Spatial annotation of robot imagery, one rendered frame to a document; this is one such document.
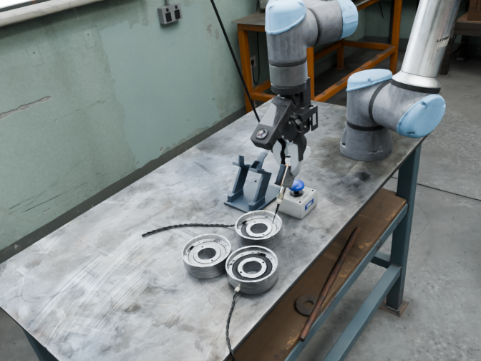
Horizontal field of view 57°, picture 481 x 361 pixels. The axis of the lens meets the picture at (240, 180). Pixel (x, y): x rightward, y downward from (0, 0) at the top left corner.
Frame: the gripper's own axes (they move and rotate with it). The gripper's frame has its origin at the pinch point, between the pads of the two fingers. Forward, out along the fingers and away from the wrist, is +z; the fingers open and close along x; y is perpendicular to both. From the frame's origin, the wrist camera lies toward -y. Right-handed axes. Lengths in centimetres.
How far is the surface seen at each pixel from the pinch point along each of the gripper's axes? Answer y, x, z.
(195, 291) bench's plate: -29.9, 1.7, 13.1
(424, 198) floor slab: 137, 16, 93
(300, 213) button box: 0.9, -2.5, 11.3
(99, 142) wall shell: 40, 164, 54
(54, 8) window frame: 34, 155, -20
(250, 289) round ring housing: -24.6, -8.5, 11.0
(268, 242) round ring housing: -12.4, -3.2, 10.3
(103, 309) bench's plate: -44.1, 13.4, 13.0
